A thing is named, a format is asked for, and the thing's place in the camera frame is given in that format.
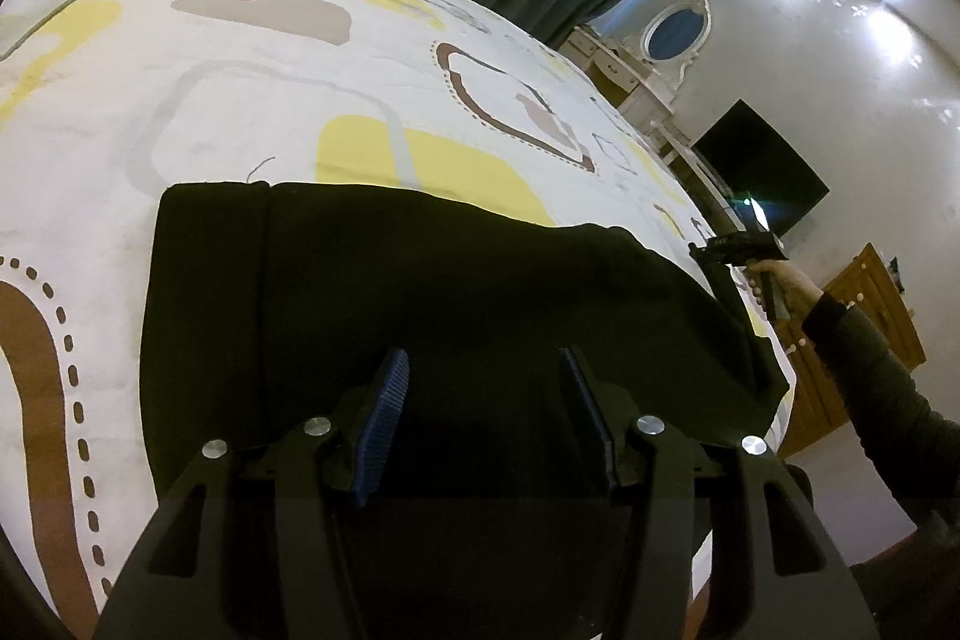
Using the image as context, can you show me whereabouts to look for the black pants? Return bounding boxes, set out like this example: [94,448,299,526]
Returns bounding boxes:
[139,181,815,640]

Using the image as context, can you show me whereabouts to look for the person's right hand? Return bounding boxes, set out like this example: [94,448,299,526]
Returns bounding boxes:
[750,260,824,319]

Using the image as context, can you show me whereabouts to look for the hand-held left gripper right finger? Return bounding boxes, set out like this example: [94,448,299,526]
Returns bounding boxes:
[559,346,878,640]

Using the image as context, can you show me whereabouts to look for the person's right forearm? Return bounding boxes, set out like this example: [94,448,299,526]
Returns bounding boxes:
[801,291,960,536]

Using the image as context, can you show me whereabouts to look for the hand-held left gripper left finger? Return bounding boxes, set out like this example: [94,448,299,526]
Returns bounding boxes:
[94,347,412,640]

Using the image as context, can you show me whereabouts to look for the white vanity dresser with mirror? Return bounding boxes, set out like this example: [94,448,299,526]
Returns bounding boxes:
[559,0,712,120]

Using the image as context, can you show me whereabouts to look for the black television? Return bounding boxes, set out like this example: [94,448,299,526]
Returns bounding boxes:
[691,100,830,236]

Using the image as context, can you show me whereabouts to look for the wooden cabinet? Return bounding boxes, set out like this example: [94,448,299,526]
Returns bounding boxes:
[772,242,927,461]

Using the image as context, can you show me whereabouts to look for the white tv stand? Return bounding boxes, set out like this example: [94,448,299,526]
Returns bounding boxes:
[649,115,740,221]

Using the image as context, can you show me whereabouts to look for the patterned white bed sheet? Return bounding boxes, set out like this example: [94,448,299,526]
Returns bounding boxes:
[0,0,797,618]

